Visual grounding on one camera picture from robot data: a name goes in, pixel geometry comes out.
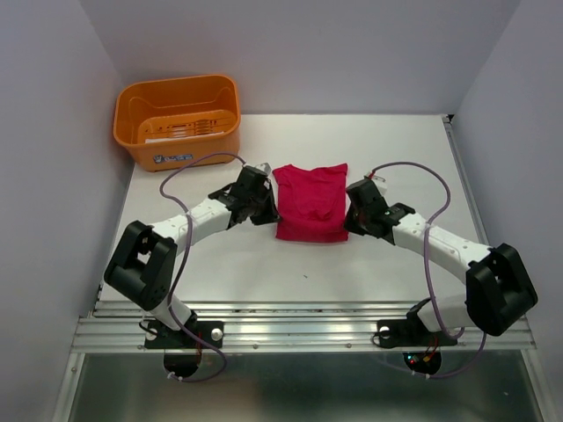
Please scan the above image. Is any red t-shirt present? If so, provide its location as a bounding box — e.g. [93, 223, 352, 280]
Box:
[274, 164, 348, 244]

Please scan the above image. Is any orange plastic basket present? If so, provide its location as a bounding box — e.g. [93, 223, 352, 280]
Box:
[113, 75, 241, 172]

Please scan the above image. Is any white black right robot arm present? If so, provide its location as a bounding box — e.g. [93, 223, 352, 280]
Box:
[344, 178, 538, 343]

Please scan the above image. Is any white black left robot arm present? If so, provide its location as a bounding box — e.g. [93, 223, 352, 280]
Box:
[103, 163, 280, 346]

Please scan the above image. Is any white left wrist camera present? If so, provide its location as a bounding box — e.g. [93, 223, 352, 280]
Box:
[255, 163, 272, 175]

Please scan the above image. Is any aluminium rail frame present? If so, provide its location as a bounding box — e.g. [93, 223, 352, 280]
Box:
[54, 114, 558, 421]

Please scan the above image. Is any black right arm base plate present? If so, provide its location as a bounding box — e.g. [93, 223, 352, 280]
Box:
[371, 319, 457, 349]

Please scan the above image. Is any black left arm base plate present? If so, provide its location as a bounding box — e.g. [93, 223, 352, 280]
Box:
[139, 319, 224, 350]

